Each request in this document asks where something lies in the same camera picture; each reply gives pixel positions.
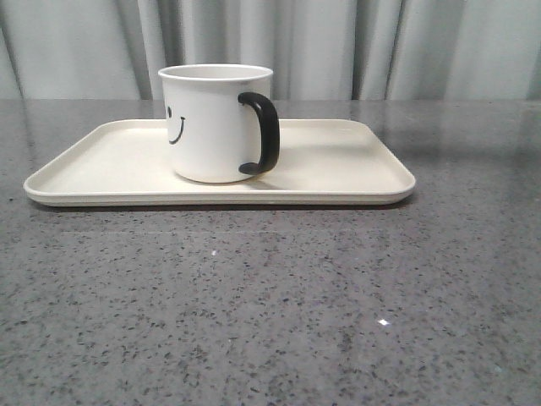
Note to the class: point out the grey-white pleated curtain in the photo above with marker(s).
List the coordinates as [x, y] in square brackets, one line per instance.
[317, 50]

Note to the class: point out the white smiley mug black handle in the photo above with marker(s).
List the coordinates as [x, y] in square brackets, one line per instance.
[222, 125]

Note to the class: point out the cream rectangular plastic tray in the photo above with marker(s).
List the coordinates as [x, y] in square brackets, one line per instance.
[126, 163]

